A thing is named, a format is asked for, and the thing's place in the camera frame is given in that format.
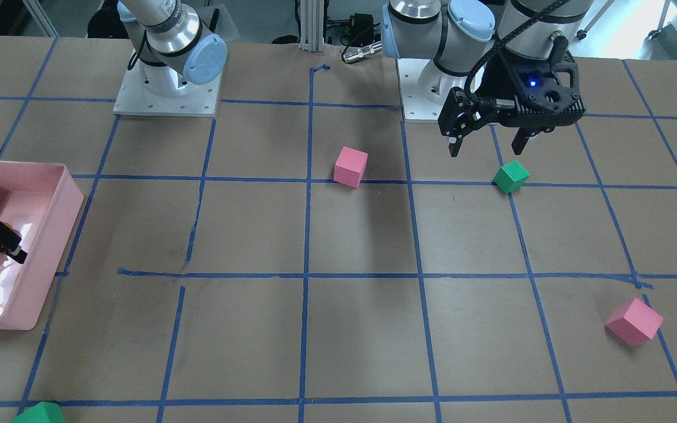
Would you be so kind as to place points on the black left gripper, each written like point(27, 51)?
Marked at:
point(498, 81)

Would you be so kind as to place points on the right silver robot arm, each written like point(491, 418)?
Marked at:
point(177, 54)

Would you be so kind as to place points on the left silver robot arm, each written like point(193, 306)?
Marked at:
point(463, 66)

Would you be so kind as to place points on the green foam cube far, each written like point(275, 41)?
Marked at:
point(511, 177)

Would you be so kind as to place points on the pink plastic bin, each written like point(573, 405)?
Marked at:
point(39, 204)

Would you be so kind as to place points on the pink foam cube centre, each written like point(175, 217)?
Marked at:
point(350, 167)

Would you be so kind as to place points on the pink foam cube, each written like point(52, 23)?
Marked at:
point(634, 322)
point(350, 167)

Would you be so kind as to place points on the green foam cube near bin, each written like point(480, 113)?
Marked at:
point(42, 412)

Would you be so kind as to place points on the pink foam cube far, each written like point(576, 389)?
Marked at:
point(634, 322)

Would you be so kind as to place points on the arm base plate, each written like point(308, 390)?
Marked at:
point(424, 89)
point(150, 91)

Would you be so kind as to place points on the aluminium frame post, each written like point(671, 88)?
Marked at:
point(311, 18)

